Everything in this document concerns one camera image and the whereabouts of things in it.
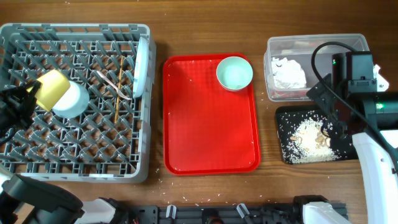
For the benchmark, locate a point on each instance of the wooden chopstick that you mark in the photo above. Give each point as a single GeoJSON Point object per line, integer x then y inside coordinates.
{"type": "Point", "coordinates": [119, 85]}

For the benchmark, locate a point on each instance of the black waste tray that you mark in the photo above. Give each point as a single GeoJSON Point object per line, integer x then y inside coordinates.
{"type": "Point", "coordinates": [343, 147]}

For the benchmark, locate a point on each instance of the leftover rice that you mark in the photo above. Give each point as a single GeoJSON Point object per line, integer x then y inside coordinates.
{"type": "Point", "coordinates": [301, 139]}

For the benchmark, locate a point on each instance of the large light blue plate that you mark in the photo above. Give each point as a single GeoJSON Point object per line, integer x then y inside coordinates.
{"type": "Point", "coordinates": [141, 67]}

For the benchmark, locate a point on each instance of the red serving tray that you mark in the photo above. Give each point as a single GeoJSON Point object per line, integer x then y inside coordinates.
{"type": "Point", "coordinates": [207, 129]}

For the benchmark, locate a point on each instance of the white plastic fork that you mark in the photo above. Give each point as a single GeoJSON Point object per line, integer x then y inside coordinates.
{"type": "Point", "coordinates": [109, 82]}

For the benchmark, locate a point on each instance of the yellow cup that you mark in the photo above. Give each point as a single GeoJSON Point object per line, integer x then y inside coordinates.
{"type": "Point", "coordinates": [53, 85]}

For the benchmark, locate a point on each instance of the white napkin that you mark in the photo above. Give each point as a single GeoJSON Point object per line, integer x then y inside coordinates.
{"type": "Point", "coordinates": [288, 74]}

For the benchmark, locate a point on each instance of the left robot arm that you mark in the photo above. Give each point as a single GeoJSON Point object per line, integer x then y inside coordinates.
{"type": "Point", "coordinates": [51, 204]}

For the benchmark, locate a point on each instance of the small light blue bowl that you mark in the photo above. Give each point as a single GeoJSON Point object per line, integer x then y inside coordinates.
{"type": "Point", "coordinates": [73, 103]}

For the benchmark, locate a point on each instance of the clear plastic bin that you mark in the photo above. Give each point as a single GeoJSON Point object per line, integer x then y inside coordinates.
{"type": "Point", "coordinates": [300, 49]}

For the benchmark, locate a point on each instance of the grey dishwasher rack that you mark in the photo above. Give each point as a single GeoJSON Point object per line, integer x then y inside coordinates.
{"type": "Point", "coordinates": [89, 147]}

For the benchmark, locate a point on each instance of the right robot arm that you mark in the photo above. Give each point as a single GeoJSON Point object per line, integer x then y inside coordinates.
{"type": "Point", "coordinates": [376, 147]}

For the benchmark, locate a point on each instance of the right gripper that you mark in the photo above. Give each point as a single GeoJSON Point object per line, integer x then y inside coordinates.
{"type": "Point", "coordinates": [321, 94]}

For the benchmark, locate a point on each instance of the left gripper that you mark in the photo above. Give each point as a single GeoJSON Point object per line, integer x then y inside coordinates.
{"type": "Point", "coordinates": [20, 109]}

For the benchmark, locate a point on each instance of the red snack wrapper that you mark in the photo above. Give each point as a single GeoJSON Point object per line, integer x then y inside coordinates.
{"type": "Point", "coordinates": [290, 94]}

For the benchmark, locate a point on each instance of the green bowl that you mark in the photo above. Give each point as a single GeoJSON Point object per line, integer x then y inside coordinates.
{"type": "Point", "coordinates": [234, 73]}

